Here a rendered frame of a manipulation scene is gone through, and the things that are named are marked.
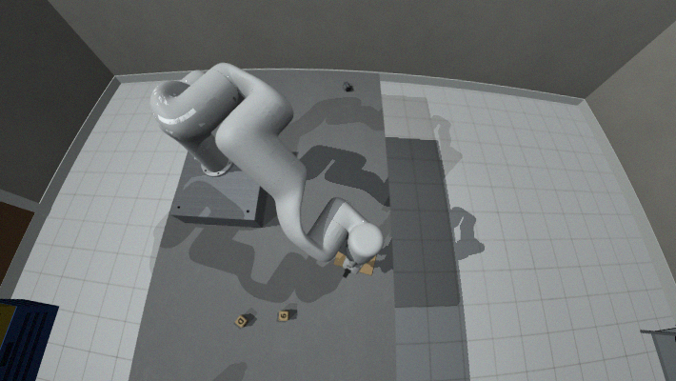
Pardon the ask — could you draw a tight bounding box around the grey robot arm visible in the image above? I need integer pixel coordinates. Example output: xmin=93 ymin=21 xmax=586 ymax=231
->
xmin=149 ymin=63 xmax=384 ymax=268

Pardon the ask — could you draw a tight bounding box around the tan square mat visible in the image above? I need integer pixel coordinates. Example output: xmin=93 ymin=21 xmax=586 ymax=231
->
xmin=333 ymin=251 xmax=376 ymax=275

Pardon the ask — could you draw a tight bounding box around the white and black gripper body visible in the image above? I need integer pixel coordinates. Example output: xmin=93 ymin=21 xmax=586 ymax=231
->
xmin=343 ymin=256 xmax=364 ymax=274

